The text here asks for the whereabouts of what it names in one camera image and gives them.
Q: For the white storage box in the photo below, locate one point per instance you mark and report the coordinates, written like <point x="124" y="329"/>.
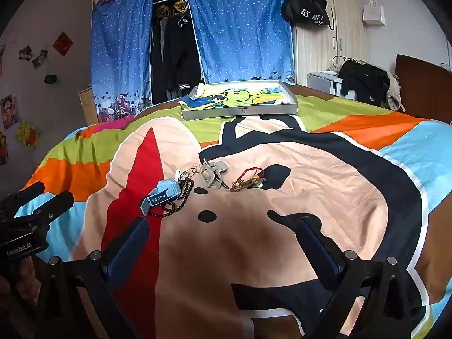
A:
<point x="323" y="82"/>

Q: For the white wooden wardrobe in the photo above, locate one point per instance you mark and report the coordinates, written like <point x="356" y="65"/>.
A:
<point x="328" y="49"/>

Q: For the silver hoop rings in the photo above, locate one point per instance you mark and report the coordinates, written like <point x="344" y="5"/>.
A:
<point x="193" y="170"/>

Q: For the small green wall holder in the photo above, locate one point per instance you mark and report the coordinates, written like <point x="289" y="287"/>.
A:
<point x="50" y="78"/>

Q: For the red diamond wall sticker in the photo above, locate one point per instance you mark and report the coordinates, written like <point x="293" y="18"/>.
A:
<point x="63" y="44"/>

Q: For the light wooden cabinet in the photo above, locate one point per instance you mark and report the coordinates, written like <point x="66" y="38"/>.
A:
<point x="88" y="107"/>

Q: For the colourful cartoon printed blanket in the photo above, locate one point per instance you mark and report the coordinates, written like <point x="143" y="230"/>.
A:
<point x="247" y="254"/>

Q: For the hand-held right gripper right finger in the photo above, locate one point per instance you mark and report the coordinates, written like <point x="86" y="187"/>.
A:
<point x="319" y="250"/>

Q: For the yellow sun wall sticker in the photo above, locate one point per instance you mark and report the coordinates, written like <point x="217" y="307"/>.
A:
<point x="27" y="135"/>

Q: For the white paper bag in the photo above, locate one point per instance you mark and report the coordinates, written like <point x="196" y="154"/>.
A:
<point x="373" y="12"/>

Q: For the person's left hand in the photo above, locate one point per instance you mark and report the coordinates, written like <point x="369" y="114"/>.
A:
<point x="19" y="300"/>

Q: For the shallow silver tray box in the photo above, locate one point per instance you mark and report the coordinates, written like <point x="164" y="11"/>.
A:
<point x="240" y="112"/>

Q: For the yellow cartoon cloth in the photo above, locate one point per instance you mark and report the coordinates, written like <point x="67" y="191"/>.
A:
<point x="235" y="95"/>

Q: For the small wall photo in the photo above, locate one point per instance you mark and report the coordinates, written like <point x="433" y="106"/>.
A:
<point x="40" y="59"/>
<point x="25" y="53"/>

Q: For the cartoon figure wall sticker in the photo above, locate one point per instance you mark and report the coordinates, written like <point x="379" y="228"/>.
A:
<point x="3" y="147"/>

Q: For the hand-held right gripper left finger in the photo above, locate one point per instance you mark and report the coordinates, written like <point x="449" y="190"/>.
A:
<point x="129" y="249"/>

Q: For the beige garment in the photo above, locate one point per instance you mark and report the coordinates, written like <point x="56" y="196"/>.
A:
<point x="394" y="93"/>

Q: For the hanging dark clothes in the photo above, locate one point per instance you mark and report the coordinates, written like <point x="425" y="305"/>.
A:
<point x="176" y="49"/>

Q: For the light blue smartwatch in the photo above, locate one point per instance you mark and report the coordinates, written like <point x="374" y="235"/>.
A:
<point x="159" y="196"/>

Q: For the cartoon wall poster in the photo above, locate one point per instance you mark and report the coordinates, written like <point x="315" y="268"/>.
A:
<point x="9" y="110"/>

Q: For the pile of black clothes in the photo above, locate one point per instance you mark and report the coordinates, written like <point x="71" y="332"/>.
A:
<point x="363" y="77"/>

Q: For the grey hair claw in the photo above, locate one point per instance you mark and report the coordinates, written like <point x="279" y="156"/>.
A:
<point x="212" y="174"/>

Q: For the blue dotted curtain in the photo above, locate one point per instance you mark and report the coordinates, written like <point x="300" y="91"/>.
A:
<point x="120" y="49"/>
<point x="243" y="24"/>

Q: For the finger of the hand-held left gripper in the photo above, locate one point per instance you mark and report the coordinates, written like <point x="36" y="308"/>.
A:
<point x="53" y="204"/>
<point x="30" y="190"/>

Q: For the brown wooden headboard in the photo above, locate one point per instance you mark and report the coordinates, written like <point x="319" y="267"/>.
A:
<point x="423" y="88"/>

